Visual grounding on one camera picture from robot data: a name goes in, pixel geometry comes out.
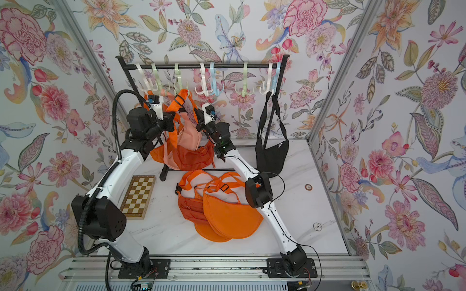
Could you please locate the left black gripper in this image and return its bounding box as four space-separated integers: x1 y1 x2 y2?
143 111 176 143

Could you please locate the dark orange zip bag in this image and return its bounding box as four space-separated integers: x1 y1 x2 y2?
175 170 218 226

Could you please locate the orange bag with long straps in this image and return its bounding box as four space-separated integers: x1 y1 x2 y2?
203 172 263 239

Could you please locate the bright orange crescent bag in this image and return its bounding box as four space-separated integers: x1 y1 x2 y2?
195 172 241 243

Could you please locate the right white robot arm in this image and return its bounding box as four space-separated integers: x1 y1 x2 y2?
196 121 319 278

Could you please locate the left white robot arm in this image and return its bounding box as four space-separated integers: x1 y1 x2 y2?
71 107 175 276

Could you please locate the pink crescent bag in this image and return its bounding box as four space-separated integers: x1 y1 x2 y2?
161 112 205 171

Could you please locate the white hook far left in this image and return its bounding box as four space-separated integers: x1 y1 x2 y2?
136 64 153 94

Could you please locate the white hook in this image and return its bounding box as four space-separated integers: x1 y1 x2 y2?
136 64 153 94
195 63 211 97
259 63 273 95

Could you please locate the orange bag far left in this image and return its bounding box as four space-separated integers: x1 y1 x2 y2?
150 89 214 172

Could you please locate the blue hook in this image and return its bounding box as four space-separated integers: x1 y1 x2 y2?
271 62 281 94
208 63 222 97

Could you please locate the green hook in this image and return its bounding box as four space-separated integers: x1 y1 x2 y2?
174 63 184 94
235 62 254 98
150 63 164 96

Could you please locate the black crossbody bag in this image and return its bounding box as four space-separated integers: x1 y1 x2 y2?
256 92 290 178

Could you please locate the black metal clothes rack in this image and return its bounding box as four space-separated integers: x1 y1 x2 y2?
115 54 290 182

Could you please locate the wooden chessboard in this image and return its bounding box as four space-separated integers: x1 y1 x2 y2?
120 175 157 219

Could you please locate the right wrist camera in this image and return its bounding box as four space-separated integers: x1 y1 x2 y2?
202 103 217 125

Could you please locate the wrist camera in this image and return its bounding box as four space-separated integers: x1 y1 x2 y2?
148 95 164 120
202 103 217 125

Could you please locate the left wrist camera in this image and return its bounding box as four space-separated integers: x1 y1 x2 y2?
148 95 164 120

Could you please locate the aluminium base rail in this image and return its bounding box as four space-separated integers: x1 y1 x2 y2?
58 255 370 283

